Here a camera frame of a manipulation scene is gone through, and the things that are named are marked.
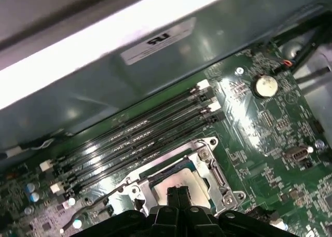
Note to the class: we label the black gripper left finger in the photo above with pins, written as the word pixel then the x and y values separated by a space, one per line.
pixel 166 221

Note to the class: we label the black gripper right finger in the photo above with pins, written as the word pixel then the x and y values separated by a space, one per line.
pixel 199 221

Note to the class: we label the silver CPU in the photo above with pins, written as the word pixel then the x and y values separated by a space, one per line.
pixel 181 178

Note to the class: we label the CPU socket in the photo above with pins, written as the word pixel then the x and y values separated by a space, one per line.
pixel 201 145

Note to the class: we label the RAM slot black latches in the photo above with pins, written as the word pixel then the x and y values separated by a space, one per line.
pixel 135 159
pixel 135 133

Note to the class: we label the RAM slot white latches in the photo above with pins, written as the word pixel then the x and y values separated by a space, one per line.
pixel 135 120
pixel 135 147

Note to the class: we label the small blue-top capacitor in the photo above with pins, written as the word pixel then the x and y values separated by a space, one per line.
pixel 77 224
pixel 71 201
pixel 34 196
pixel 30 187

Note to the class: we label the green motherboard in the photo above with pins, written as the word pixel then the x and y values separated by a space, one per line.
pixel 272 143

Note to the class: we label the internal USB port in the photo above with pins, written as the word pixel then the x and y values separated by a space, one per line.
pixel 298 154

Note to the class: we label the round coin battery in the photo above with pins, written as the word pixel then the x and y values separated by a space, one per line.
pixel 266 86

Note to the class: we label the white case label sticker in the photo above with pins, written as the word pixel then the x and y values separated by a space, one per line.
pixel 155 42

